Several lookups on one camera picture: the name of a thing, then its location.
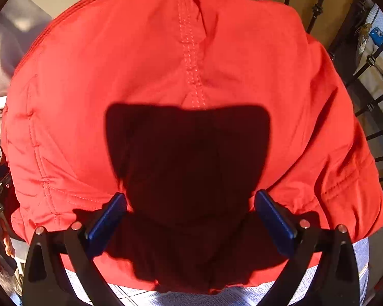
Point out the white bedding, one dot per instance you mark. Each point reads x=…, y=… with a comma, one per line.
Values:
x=376, y=70

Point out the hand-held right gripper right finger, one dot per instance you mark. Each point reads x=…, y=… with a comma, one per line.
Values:
x=276, y=223

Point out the black metal bed frame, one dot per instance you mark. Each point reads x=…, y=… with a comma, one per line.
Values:
x=318, y=10

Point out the blue striped bed sheet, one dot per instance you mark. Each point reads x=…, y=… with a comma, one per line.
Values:
x=258, y=296

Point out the grey furry cloth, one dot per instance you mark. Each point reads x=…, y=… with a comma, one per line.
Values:
x=6, y=280

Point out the red jacket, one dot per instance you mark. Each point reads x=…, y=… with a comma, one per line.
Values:
x=194, y=70

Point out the person's left hand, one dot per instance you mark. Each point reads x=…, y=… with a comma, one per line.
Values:
x=8, y=244

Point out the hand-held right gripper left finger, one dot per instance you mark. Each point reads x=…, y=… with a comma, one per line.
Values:
x=107, y=223

